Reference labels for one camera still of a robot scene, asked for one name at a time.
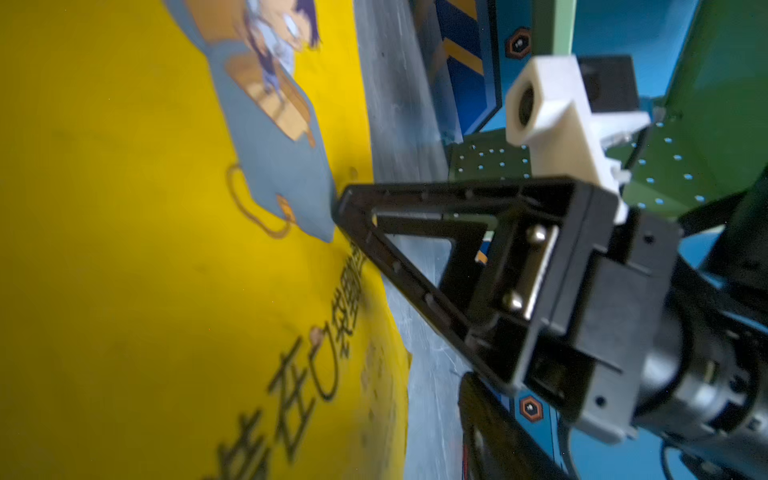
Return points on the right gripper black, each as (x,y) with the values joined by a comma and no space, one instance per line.
(541,290)

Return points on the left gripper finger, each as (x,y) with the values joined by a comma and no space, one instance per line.
(495,445)

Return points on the yellow book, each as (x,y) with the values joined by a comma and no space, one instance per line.
(176,300)

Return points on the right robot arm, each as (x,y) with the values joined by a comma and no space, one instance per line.
(704,382)

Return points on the green wooden two-tier shelf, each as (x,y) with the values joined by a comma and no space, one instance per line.
(698,68)

